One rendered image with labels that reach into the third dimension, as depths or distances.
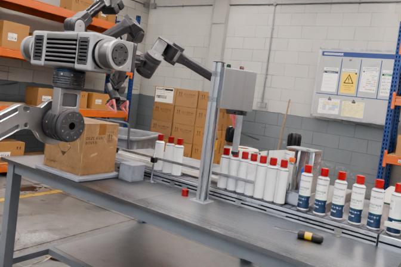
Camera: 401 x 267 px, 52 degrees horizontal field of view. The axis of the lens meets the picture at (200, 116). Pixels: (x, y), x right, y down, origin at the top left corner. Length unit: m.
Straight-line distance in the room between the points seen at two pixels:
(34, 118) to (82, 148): 0.38
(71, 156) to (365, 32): 5.03
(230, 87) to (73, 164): 0.90
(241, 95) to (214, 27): 5.50
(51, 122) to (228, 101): 0.78
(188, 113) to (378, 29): 2.93
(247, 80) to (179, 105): 3.89
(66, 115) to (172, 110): 4.10
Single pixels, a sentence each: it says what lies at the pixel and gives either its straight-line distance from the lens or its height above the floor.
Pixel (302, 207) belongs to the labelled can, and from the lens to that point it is 1.91.
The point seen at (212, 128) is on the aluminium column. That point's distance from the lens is 1.92.
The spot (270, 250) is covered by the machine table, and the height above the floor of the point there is 0.83.
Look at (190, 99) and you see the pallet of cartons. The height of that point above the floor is 1.26.
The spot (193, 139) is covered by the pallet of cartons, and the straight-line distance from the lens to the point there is 5.68.
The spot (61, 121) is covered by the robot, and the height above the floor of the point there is 1.15.
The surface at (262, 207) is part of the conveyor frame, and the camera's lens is 1.95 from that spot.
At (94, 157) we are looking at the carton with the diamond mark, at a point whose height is 0.94.
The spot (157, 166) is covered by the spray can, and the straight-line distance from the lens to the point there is 2.33.
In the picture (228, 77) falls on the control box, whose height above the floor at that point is 1.43.
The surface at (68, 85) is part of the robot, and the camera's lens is 1.80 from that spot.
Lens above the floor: 1.33
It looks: 3 degrees down
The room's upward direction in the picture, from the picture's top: 7 degrees clockwise
